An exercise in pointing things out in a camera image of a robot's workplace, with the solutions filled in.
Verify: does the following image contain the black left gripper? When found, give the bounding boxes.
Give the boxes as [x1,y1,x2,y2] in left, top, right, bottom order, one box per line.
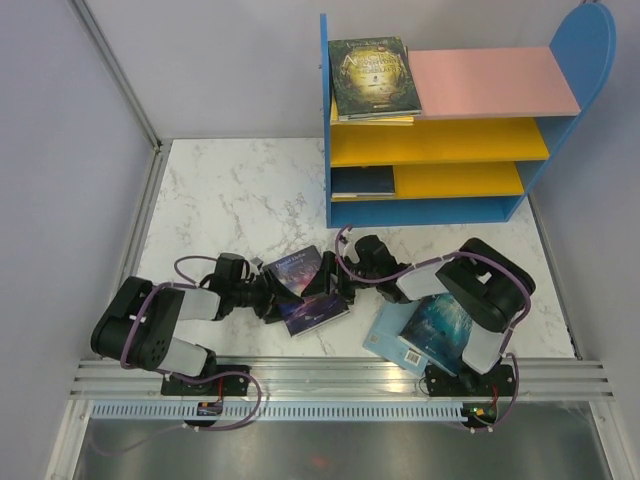
[231,268,303,324]

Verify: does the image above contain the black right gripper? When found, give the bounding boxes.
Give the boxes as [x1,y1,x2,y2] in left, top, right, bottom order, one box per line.
[302,252,379,308]

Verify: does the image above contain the purple galaxy Crusoe book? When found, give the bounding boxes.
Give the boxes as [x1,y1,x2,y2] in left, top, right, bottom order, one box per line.
[265,246,349,338]

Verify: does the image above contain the light blue barcode book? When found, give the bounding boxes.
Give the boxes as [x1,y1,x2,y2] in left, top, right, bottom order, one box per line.
[362,302,428,377]

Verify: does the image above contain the pale grey Gatsby book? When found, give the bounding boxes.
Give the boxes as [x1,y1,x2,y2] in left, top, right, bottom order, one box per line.
[331,193,396,202]

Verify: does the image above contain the dark navy blue book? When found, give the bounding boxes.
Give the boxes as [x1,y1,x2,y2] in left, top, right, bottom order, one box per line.
[331,166,395,195]

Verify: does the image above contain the teal underwater book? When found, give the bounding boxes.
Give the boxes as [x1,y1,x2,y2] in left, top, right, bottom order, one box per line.
[398,294,472,377]

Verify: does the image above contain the yellow Little Prince book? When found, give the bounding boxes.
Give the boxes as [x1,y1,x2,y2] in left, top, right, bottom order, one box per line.
[330,96,415,126]

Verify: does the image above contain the green Alice Wonderland book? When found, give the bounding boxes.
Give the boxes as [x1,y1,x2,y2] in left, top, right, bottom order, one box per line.
[328,36,422,120]

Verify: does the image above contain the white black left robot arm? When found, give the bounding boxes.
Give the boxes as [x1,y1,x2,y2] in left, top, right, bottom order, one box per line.
[90,253,303,396]

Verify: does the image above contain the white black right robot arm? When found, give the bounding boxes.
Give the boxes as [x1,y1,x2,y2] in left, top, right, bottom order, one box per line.
[302,235,536,394]

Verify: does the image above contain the blue pink yellow bookshelf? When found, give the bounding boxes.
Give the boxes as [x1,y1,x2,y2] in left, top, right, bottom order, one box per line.
[323,3,617,228]

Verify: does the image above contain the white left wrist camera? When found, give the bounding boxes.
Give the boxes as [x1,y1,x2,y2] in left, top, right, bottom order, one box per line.
[250,257,264,270]

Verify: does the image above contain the aluminium mounting rail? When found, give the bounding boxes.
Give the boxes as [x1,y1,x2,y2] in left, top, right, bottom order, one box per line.
[70,356,614,402]

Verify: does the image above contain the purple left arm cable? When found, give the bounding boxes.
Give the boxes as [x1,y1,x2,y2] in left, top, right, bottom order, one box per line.
[119,255,226,371]

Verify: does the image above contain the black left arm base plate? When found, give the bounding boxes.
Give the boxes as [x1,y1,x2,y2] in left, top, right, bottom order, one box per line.
[160,364,251,399]

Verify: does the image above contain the white slotted cable duct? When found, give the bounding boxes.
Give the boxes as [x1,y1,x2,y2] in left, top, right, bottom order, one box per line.
[91,400,467,422]

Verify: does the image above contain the aluminium left frame post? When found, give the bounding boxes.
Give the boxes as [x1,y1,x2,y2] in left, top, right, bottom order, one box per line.
[68,0,163,153]

